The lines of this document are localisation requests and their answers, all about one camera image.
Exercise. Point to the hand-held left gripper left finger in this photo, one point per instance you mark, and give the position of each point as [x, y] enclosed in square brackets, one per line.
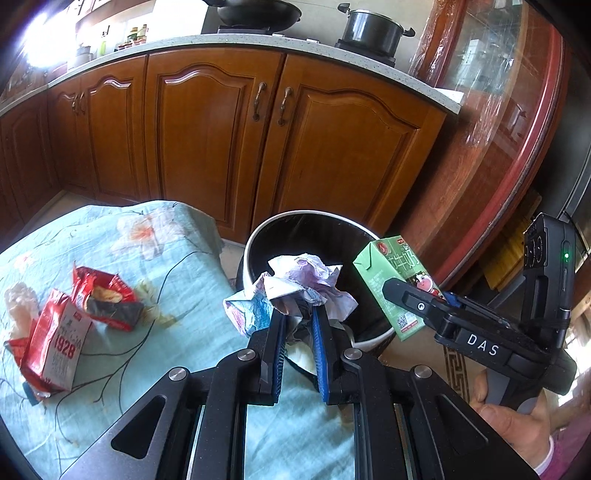
[277, 369]

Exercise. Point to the white purple wrapper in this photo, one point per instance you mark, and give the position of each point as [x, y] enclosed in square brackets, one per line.
[304, 281]

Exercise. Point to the patterned floor mat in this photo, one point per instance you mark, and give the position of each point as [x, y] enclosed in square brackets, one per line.
[457, 374]

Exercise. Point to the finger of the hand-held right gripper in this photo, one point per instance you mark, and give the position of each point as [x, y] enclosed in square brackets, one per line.
[420, 307]
[489, 321]

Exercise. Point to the wooden framed glass door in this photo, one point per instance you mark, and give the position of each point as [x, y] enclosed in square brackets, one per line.
[485, 115]

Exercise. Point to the person's right hand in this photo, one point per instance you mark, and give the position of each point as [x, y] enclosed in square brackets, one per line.
[508, 424]

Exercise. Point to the white rice cooker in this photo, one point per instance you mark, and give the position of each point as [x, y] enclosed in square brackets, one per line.
[83, 55]

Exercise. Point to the lidded cooking pot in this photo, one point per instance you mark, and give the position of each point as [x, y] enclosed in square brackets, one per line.
[369, 30]

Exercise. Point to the crumpled white tissue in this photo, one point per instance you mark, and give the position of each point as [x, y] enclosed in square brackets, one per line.
[18, 302]

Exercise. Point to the person's right forearm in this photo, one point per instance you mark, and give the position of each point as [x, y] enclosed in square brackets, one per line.
[570, 454]

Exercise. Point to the pale green bottle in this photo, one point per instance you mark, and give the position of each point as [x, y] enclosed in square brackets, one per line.
[102, 44]

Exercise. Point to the red white snack packet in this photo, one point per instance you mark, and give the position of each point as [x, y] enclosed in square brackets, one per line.
[51, 350]

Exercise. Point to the grey stone countertop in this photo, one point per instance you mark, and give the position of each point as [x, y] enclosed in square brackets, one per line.
[438, 92]

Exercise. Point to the black wok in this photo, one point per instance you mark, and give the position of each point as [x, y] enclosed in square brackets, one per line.
[258, 11]

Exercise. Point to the lower wooden cabinets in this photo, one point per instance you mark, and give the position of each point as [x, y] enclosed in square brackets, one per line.
[207, 138]

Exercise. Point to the bright kitchen window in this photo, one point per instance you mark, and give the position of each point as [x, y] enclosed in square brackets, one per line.
[37, 27]

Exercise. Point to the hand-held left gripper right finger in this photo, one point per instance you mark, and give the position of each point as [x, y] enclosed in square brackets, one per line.
[321, 364]

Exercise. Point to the white round bin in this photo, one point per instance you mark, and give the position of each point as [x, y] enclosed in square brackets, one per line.
[323, 230]

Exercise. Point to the blue floral tablecloth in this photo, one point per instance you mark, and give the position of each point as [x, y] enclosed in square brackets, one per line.
[184, 323]

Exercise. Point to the green milk carton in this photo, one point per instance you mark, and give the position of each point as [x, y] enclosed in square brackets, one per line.
[383, 267]

